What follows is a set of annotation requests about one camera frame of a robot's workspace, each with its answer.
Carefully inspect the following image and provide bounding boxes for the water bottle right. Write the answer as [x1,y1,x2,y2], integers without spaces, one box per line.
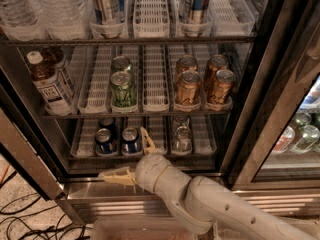
[39,0,86,41]

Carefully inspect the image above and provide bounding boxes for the tall blue silver can right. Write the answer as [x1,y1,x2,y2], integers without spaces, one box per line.
[178,0,211,37]

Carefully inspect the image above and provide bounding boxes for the green can front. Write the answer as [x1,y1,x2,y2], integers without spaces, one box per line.
[110,71,137,108]

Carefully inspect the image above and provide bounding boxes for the blue pepsi can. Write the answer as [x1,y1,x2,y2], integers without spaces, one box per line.
[98,117,118,138]
[95,128,116,155]
[121,127,141,156]

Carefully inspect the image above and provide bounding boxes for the silver can rear bottom shelf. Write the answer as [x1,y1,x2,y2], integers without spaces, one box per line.
[172,115,189,131]

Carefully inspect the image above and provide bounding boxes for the tea bottle rear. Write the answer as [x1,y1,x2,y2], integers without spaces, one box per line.
[42,47,74,98]

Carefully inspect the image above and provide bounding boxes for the clear plastic bin right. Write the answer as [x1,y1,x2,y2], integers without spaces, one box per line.
[212,217,320,240]

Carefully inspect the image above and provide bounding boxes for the clear plastic bin left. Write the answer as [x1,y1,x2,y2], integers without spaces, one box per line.
[90,217,198,240]

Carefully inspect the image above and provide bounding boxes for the gold can rear right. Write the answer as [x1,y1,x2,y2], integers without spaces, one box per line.
[203,54,229,91]

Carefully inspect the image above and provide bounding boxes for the red white can behind glass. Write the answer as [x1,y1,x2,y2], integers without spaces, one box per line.
[272,126,295,154]

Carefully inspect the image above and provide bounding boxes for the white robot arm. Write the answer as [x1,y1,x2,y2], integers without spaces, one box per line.
[102,128,317,240]

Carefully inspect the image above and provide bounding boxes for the can behind right glass door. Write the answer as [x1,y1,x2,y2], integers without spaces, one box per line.
[290,125,320,154]

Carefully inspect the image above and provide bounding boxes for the gold can rear left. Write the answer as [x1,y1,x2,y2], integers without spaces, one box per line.
[175,54,198,82]

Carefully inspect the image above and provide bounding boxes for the top wire shelf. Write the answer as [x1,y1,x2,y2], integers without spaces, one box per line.
[0,33,257,47]

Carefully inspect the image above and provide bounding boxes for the gold can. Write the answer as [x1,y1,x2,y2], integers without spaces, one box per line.
[203,54,229,91]
[175,54,198,82]
[175,70,201,106]
[206,69,235,105]

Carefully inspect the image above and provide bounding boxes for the silver can front bottom shelf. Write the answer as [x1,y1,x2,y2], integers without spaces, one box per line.
[172,126,192,155]

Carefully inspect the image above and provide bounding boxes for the water bottle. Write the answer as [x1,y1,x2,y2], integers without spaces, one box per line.
[39,0,86,41]
[0,0,47,41]

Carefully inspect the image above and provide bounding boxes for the tall blue silver can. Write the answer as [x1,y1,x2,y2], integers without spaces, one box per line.
[92,0,125,38]
[178,0,211,37]

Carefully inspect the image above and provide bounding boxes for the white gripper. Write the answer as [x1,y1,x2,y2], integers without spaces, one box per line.
[98,127,171,194]

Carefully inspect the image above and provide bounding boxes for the gold can front right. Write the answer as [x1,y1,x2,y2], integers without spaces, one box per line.
[206,69,235,105]

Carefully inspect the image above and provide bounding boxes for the clear plastic bin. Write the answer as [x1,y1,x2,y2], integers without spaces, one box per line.
[212,217,320,240]
[90,217,198,240]

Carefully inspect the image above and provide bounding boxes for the tea bottle white cap front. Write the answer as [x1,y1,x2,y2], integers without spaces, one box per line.
[27,51,72,116]

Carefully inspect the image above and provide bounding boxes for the steel fridge door left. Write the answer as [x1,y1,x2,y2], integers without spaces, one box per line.
[0,73,64,200]

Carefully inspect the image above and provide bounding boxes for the tall blue silver can left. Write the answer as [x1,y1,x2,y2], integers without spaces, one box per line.
[92,0,125,38]

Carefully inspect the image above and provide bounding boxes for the gold can front left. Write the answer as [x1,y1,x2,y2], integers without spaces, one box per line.
[175,70,201,106]

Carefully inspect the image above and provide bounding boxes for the bottom wire shelf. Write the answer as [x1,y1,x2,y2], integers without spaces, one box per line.
[68,153,215,161]

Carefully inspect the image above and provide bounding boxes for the green can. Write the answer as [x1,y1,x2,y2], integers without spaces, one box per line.
[110,71,137,108]
[111,56,133,75]

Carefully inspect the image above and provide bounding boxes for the black floor cables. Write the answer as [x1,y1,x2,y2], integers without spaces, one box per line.
[0,170,93,240]

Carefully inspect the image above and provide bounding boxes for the green can rear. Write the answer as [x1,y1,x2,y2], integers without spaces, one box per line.
[111,56,133,75]

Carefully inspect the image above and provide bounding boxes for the wire shelf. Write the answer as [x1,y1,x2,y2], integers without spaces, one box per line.
[0,33,257,47]
[68,153,215,161]
[43,110,231,120]

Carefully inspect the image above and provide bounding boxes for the water bottle left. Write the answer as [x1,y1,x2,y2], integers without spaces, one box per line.
[0,0,47,41]

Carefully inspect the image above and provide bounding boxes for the middle wire shelf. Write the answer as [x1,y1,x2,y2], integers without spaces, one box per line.
[43,110,231,120]

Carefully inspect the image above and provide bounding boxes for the silver can shelf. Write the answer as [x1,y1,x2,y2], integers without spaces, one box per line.
[172,115,189,131]
[172,126,192,155]

